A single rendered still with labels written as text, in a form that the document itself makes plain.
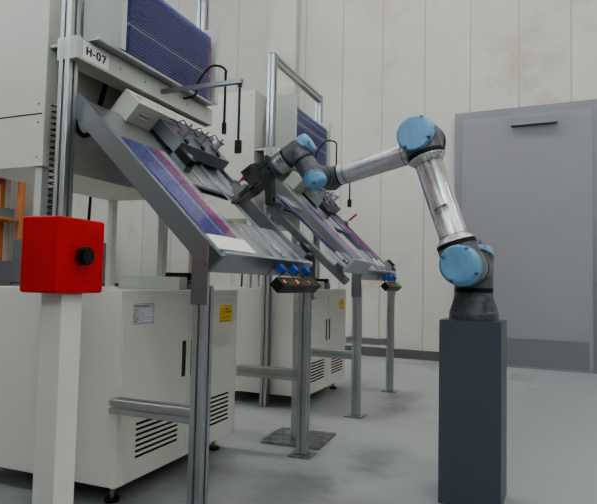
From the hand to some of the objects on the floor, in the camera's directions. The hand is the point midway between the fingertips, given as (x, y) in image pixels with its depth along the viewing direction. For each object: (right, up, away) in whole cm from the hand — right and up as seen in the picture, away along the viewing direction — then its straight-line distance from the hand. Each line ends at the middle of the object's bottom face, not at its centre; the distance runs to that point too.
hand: (236, 203), depth 206 cm
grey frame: (-14, -93, -16) cm, 95 cm away
